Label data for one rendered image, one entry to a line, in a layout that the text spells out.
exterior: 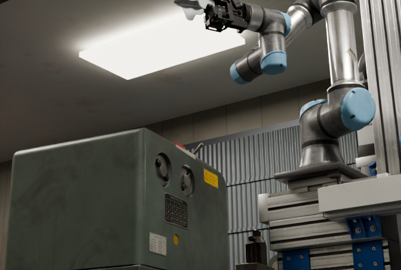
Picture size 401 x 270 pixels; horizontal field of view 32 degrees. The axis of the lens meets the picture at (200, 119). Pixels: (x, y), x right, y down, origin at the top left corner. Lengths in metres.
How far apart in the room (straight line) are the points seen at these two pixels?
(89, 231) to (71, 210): 0.09
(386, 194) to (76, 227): 0.86
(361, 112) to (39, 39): 3.99
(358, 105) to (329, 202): 0.32
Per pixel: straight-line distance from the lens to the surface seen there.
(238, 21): 2.03
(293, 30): 2.31
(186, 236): 2.18
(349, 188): 1.99
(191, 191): 2.27
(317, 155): 2.20
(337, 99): 2.16
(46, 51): 6.00
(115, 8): 5.27
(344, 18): 2.28
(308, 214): 2.17
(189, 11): 2.02
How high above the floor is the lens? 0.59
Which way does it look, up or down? 20 degrees up
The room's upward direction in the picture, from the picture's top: 1 degrees counter-clockwise
